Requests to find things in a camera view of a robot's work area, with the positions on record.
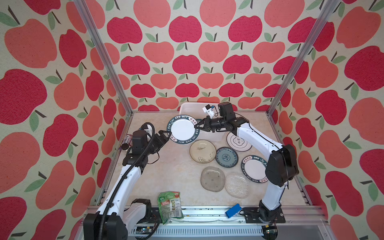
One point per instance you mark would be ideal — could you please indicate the clear textured glass plate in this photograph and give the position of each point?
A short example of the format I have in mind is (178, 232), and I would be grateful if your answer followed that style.
(237, 185)

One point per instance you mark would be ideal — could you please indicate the white plate green rim right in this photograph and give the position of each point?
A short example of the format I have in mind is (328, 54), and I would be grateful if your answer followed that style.
(254, 167)

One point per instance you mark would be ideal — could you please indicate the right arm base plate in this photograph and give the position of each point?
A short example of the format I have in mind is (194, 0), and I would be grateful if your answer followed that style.
(263, 216)

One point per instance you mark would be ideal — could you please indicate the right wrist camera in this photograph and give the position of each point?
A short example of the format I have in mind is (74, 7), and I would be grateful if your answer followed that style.
(223, 110)

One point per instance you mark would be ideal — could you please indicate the blue patterned small plate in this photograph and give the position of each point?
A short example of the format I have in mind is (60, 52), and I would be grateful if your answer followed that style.
(227, 157)

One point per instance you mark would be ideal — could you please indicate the aluminium frame post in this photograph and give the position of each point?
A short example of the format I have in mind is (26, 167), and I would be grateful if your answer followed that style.
(87, 18)
(319, 24)

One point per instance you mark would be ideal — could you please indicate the white plate cloud emblem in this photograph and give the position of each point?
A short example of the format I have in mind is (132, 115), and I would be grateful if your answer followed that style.
(237, 143)

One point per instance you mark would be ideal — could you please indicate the white plastic bin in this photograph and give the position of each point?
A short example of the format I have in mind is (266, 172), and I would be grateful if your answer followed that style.
(195, 110)

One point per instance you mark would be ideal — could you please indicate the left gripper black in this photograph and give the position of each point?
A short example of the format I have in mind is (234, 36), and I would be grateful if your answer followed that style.
(164, 139)

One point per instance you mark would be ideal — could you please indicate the left aluminium frame post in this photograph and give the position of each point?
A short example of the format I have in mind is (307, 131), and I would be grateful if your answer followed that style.
(87, 18)

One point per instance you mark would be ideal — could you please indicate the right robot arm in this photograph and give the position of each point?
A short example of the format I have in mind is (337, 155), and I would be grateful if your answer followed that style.
(282, 164)

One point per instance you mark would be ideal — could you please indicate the white plate green text rim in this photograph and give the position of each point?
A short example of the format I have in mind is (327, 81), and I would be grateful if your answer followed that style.
(183, 129)

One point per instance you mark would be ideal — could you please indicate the blue small box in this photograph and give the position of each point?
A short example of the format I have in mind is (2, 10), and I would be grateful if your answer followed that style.
(233, 211)

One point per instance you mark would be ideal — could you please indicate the green snack packet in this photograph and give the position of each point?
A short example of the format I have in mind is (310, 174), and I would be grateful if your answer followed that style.
(170, 206)

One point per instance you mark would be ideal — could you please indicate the cream plate with plant drawing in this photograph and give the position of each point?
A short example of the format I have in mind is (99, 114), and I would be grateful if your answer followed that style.
(203, 151)

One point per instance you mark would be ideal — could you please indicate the purple snack packet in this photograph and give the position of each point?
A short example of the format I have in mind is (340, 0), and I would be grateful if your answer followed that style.
(128, 139)

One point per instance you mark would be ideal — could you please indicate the front aluminium rail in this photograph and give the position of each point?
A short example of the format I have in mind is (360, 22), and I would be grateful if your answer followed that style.
(211, 222)

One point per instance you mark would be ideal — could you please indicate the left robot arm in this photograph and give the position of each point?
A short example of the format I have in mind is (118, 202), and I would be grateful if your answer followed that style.
(112, 220)

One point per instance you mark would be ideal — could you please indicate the grey glass plate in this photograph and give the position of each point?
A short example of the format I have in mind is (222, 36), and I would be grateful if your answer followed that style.
(213, 179)

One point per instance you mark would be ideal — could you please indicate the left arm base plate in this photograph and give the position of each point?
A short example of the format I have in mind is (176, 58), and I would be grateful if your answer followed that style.
(153, 217)

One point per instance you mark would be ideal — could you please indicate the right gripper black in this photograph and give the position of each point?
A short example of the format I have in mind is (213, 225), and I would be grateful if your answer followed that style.
(206, 121)

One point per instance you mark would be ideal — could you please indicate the right aluminium frame post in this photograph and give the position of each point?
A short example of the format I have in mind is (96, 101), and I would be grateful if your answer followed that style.
(319, 24)

